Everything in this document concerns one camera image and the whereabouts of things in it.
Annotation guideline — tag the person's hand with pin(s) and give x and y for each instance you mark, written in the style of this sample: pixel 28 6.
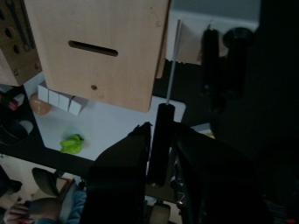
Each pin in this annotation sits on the person's hand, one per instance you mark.
pixel 15 213

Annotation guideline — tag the forearm in blue sleeve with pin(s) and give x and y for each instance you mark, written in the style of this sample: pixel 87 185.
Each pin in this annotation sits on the forearm in blue sleeve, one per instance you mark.
pixel 74 207

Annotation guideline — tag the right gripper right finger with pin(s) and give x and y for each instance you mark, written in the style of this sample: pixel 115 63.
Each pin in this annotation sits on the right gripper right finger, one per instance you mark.
pixel 218 186

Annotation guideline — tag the brown toy egg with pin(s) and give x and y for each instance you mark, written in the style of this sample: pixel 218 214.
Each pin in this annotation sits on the brown toy egg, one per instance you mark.
pixel 39 108

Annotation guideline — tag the light green leafy toy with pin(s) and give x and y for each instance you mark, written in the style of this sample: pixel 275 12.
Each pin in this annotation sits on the light green leafy toy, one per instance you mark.
pixel 72 144

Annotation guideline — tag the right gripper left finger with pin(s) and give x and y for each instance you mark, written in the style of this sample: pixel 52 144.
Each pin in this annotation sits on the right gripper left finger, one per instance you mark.
pixel 117 180

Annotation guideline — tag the wooden tray box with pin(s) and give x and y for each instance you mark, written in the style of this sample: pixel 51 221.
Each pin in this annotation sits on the wooden tray box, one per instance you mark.
pixel 15 58

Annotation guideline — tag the small red white toy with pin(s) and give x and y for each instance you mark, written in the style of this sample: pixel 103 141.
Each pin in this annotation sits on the small red white toy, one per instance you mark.
pixel 14 104

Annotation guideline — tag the black slim post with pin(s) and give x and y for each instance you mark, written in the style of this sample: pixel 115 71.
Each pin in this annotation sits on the black slim post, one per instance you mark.
pixel 210 58

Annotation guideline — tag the black chair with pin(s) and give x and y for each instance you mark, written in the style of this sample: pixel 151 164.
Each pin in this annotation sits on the black chair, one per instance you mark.
pixel 44 180

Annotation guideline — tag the small black bowl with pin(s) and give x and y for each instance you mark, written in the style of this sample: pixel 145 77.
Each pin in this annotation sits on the small black bowl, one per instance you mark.
pixel 10 129

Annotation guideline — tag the white cutting board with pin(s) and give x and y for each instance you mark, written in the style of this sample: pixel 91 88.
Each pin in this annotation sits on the white cutting board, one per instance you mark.
pixel 109 125

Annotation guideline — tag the white sliced toy block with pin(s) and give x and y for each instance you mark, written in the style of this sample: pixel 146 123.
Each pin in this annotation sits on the white sliced toy block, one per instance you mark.
pixel 62 100

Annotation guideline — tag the wooden knife holder block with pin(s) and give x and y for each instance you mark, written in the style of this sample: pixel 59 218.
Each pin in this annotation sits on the wooden knife holder block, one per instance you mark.
pixel 105 35

